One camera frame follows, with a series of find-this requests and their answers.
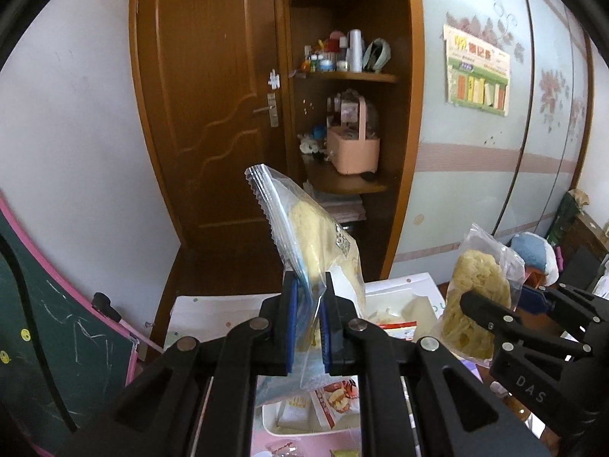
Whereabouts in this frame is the clear bag yellow noodle cake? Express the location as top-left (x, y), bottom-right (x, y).
top-left (435, 224), bottom-right (525, 366)

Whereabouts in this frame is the blue yellow bread package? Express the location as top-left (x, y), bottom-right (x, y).
top-left (245, 164), bottom-right (365, 404)

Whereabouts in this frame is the pink plastic stool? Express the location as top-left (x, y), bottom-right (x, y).
top-left (525, 265), bottom-right (546, 289)

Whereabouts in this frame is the blue white cushion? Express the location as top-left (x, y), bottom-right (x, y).
top-left (510, 232), bottom-right (560, 286)

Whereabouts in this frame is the white plastic storage bin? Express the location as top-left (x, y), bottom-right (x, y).
top-left (255, 272), bottom-right (445, 439)

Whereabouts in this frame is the red white cookie packet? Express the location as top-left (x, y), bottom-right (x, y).
top-left (380, 321), bottom-right (417, 342)

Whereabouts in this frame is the red white snack bag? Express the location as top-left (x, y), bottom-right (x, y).
top-left (310, 377), bottom-right (360, 431)

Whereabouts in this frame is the cartoon face table cover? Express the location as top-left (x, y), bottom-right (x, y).
top-left (161, 272), bottom-right (548, 457)

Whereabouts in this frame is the wooden corner shelf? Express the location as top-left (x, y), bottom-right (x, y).
top-left (288, 0), bottom-right (424, 282)

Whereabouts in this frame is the brown wooden door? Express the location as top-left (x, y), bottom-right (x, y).
top-left (130, 0), bottom-right (286, 254)

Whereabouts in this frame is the pink handled basket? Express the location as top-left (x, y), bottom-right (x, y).
top-left (326, 97), bottom-right (380, 176)

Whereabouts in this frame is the wall poster chart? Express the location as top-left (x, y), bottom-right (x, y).
top-left (443, 24), bottom-right (511, 117)

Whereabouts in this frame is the green chalkboard pink frame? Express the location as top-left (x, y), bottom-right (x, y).
top-left (1, 204), bottom-right (142, 456)

